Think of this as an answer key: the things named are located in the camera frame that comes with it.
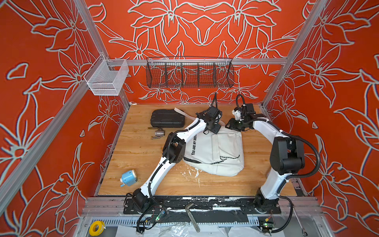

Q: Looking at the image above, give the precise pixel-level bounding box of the white backpack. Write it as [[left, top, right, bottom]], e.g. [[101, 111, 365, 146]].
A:
[[183, 121, 244, 177]]

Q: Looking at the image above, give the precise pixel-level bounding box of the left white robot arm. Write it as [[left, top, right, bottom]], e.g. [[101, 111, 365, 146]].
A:
[[132, 95, 222, 212]]

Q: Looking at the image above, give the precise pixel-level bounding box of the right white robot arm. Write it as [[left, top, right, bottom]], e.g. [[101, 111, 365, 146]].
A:
[[226, 94, 321, 213]]

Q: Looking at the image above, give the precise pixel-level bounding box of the blue mug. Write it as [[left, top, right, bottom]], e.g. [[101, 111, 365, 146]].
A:
[[120, 169, 138, 187]]

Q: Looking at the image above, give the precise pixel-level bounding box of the silver wrench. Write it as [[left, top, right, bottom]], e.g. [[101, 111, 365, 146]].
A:
[[296, 216, 308, 237]]

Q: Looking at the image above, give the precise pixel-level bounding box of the yellow tape roll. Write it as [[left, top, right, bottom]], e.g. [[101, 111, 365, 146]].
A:
[[88, 221, 106, 237]]

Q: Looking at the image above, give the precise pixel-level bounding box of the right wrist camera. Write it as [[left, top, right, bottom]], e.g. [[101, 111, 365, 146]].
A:
[[232, 109, 241, 120]]

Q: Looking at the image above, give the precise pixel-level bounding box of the black wire wall basket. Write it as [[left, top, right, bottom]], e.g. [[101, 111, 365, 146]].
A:
[[146, 56, 235, 89]]

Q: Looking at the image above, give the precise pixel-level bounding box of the white wire wall basket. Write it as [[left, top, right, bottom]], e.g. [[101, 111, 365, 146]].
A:
[[84, 54, 129, 96]]

